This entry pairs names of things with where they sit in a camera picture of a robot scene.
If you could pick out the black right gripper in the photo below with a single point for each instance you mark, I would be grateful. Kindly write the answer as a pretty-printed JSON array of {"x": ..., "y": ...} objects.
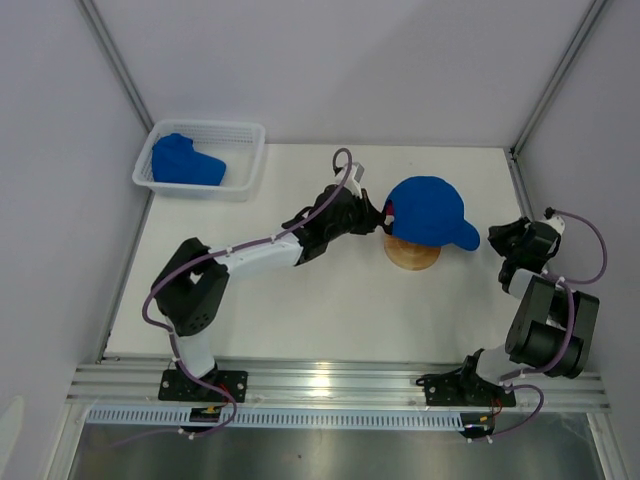
[{"x": 497, "y": 233}]

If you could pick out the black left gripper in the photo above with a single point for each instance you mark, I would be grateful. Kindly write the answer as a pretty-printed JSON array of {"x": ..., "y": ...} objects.
[{"x": 370, "y": 218}]

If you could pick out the blue cap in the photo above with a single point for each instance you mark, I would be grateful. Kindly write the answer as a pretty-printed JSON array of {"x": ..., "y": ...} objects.
[
  {"x": 175, "y": 160},
  {"x": 429, "y": 211}
]

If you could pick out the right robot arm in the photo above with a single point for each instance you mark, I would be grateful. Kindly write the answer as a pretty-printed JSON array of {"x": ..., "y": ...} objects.
[{"x": 552, "y": 329}]

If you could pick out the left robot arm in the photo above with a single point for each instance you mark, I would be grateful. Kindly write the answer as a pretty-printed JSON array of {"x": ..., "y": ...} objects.
[{"x": 185, "y": 297}]

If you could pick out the wooden hat stand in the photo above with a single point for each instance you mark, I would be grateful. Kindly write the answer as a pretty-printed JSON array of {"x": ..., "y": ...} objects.
[{"x": 410, "y": 256}]

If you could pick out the white plastic basket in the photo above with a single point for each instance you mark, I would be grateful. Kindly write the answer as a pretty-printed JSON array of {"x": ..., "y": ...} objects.
[{"x": 239, "y": 144}]

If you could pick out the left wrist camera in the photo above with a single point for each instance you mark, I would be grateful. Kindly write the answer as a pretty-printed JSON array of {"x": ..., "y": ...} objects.
[{"x": 351, "y": 181}]

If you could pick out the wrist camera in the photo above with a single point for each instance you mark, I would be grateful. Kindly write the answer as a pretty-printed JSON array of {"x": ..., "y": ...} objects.
[
  {"x": 553, "y": 218},
  {"x": 351, "y": 181}
]

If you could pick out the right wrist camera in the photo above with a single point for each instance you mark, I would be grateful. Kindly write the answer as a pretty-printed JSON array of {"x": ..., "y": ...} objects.
[{"x": 553, "y": 218}]

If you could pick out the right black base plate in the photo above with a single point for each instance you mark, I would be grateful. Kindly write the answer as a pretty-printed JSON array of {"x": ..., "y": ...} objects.
[{"x": 454, "y": 389}]

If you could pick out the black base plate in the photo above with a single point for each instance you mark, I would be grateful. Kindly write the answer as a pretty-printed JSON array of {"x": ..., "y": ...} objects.
[
  {"x": 177, "y": 387},
  {"x": 454, "y": 389}
]

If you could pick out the right aluminium frame post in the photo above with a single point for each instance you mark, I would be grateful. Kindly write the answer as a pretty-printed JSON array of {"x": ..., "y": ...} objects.
[{"x": 576, "y": 45}]

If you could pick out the aluminium frame post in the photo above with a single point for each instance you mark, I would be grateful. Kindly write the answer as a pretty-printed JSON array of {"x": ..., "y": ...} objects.
[
  {"x": 576, "y": 45},
  {"x": 114, "y": 59}
]

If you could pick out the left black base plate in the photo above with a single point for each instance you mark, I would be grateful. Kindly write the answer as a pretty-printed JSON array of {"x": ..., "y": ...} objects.
[{"x": 177, "y": 387}]

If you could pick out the aluminium mounting rail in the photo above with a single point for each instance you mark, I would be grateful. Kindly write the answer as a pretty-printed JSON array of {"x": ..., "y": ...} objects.
[{"x": 333, "y": 385}]

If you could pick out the white slotted cable duct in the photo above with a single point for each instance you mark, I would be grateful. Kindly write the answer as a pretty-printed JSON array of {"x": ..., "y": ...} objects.
[{"x": 277, "y": 418}]

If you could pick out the left aluminium frame post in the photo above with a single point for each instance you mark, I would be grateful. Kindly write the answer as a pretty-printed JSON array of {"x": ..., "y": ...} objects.
[{"x": 114, "y": 59}]

